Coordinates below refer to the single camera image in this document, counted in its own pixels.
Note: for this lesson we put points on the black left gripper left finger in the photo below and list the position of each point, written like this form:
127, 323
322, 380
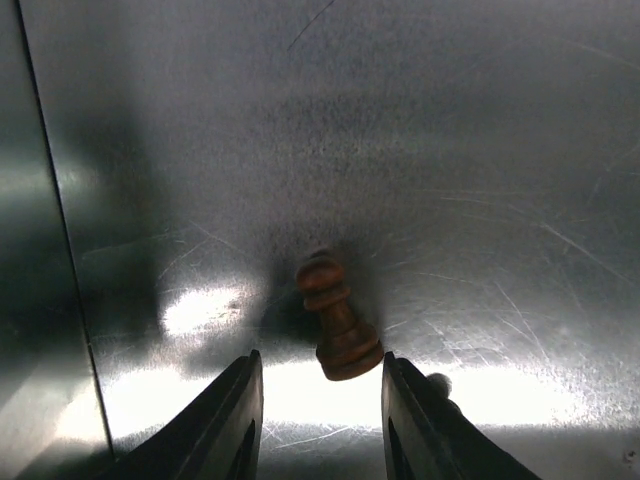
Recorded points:
217, 436

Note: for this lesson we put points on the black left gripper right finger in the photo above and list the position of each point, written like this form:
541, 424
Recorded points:
426, 436

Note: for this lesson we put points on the dark pawn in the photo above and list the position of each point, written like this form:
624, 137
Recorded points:
349, 346

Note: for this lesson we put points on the gold tin with pieces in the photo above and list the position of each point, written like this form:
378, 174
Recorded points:
166, 166

